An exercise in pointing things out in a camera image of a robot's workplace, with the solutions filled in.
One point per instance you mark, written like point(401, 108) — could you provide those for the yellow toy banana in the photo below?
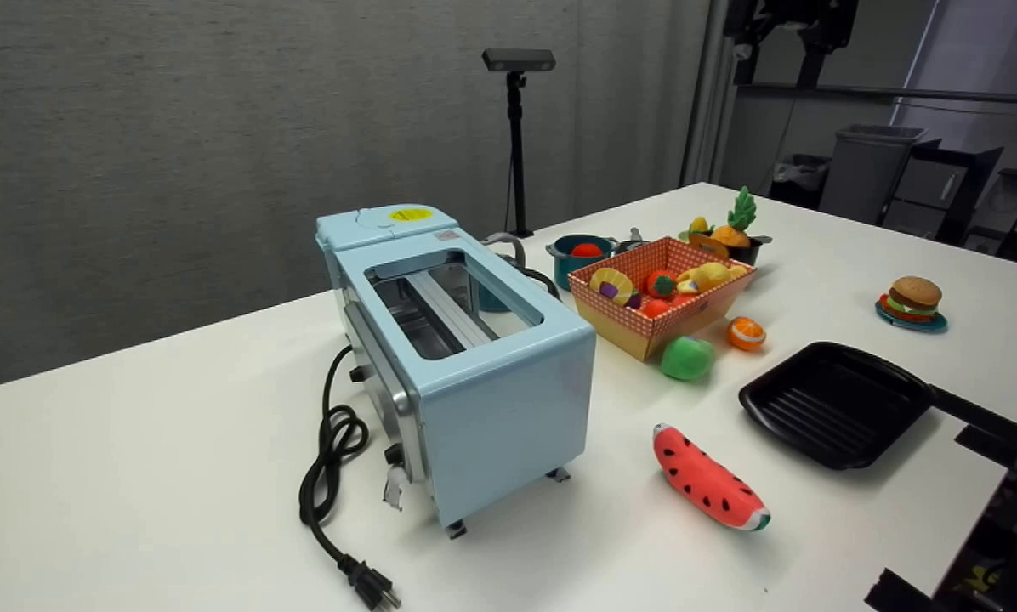
point(713, 273)

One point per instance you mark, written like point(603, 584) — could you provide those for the orange cardboard basket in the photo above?
point(630, 326)

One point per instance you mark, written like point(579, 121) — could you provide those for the black ridged plastic tray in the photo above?
point(834, 410)

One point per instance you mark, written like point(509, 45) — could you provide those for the teal toy pot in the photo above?
point(562, 271)

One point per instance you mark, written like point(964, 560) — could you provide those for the red toy tomato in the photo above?
point(585, 248)

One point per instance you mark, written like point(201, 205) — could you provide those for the light blue toaster oven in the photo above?
point(509, 410)

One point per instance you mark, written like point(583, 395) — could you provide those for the yellow round toy slice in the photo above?
point(612, 282)

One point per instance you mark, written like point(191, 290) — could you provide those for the orange red toy piece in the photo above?
point(654, 308)

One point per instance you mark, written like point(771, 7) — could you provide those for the red toy fruit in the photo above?
point(661, 282)

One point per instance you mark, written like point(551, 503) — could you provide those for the green round toy vegetable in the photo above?
point(684, 358)

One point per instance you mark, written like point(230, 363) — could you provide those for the small yellow toy fruit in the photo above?
point(698, 224)

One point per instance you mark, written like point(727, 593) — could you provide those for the toy orange half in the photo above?
point(746, 333)

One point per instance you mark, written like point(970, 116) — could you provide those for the toy pineapple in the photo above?
point(738, 221)

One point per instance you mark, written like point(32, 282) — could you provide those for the small black toy pot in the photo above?
point(761, 248)

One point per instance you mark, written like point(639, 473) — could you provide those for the red watermelon slice toy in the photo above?
point(706, 479)

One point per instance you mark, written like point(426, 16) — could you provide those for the grey waste bin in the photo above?
point(867, 172)

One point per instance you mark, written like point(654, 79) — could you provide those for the black overhead equipment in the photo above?
point(791, 28)

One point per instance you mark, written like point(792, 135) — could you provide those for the toy hamburger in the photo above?
point(914, 296)

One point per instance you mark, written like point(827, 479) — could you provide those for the small teal plate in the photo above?
point(927, 324)

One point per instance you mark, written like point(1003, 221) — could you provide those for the black background desk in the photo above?
point(960, 188)

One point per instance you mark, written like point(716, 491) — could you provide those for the long black tape strip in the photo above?
point(984, 410)

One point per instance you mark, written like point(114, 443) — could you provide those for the short black tape strip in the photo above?
point(991, 443)

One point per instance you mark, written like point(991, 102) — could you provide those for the black camera stand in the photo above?
point(519, 156)

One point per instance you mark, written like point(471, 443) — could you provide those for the black stereo camera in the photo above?
point(519, 58)

